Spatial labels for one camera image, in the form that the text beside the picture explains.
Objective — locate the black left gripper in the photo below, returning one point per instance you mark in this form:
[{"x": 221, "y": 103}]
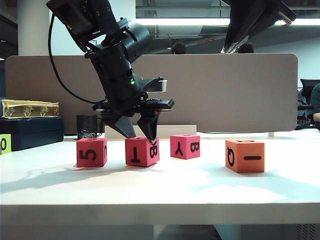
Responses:
[{"x": 122, "y": 100}]

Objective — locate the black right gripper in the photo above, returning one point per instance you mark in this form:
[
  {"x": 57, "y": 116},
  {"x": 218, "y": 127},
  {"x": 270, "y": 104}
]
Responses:
[{"x": 287, "y": 13}]

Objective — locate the pink foam block letter T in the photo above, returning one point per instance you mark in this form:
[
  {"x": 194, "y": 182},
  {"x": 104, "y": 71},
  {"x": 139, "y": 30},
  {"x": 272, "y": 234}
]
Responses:
[{"x": 138, "y": 155}]

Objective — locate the pink foam block letter Y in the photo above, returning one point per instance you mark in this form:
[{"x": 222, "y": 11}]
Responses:
[{"x": 183, "y": 148}]

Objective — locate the pink foam block digit 5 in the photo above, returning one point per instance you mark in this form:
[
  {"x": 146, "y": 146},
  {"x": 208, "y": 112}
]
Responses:
[{"x": 87, "y": 155}]

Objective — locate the orange foam block letter Q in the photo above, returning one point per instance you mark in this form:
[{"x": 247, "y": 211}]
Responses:
[{"x": 246, "y": 158}]

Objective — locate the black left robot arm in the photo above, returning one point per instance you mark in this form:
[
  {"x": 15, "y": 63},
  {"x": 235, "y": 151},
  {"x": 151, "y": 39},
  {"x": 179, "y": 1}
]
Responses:
[{"x": 112, "y": 65}]

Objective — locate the person in teal shirt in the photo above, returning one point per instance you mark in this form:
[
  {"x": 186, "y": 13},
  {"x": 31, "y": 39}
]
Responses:
[{"x": 246, "y": 48}]

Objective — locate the black mug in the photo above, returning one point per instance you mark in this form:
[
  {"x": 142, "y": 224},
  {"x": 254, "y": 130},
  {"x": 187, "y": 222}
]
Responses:
[{"x": 86, "y": 126}]

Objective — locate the white ceiling light strip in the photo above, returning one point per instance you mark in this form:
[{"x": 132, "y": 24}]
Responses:
[{"x": 187, "y": 22}]

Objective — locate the dark-haired background person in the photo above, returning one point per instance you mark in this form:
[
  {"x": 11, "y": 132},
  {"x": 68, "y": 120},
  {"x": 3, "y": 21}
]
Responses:
[{"x": 178, "y": 48}]

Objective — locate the brown desk divider panel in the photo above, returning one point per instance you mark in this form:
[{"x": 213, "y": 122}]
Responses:
[{"x": 212, "y": 95}]

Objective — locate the dark blue case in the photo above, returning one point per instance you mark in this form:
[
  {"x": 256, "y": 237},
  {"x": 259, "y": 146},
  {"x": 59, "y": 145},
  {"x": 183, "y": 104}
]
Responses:
[{"x": 32, "y": 132}]

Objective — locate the person in dark green top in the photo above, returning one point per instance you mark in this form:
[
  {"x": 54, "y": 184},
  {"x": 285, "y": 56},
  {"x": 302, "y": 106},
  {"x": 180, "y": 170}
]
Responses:
[{"x": 315, "y": 100}]

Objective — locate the yellow patterned box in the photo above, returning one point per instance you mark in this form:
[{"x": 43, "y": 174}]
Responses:
[{"x": 30, "y": 110}]

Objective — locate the green foam block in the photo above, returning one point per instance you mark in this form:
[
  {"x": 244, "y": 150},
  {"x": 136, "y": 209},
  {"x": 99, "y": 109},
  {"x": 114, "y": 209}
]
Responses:
[{"x": 6, "y": 145}]

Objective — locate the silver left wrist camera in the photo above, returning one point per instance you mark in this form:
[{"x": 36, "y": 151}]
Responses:
[{"x": 160, "y": 86}]

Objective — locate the white divider foot bracket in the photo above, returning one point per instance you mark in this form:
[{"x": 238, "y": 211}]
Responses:
[{"x": 271, "y": 134}]

